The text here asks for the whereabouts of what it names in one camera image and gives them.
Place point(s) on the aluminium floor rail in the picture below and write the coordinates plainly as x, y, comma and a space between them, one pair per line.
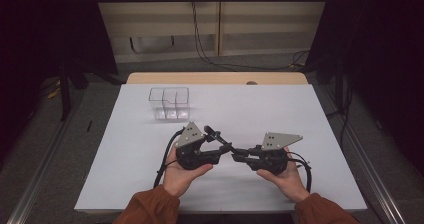
33, 197
383, 197

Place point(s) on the person's right hand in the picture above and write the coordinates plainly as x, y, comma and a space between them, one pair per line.
288, 182

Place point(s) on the wooden table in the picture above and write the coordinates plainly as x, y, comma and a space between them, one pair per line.
200, 78

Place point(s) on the person's left hand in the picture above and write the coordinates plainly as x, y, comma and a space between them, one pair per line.
178, 180

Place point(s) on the black curtain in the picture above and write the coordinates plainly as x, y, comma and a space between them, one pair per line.
40, 34
383, 50

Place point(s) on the black metal stand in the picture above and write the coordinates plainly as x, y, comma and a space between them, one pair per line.
65, 94

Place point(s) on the clear acrylic pen holder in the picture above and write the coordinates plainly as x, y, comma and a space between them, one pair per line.
170, 113

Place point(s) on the thick black pen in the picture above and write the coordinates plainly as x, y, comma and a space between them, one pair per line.
222, 141

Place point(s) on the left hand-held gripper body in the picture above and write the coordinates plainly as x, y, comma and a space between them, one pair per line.
188, 135

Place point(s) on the round table grommet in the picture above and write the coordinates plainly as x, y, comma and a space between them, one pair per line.
251, 83

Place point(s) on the grey panel with black brackets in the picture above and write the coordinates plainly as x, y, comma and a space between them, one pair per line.
151, 44

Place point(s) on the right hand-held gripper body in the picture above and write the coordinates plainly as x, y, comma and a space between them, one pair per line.
278, 140

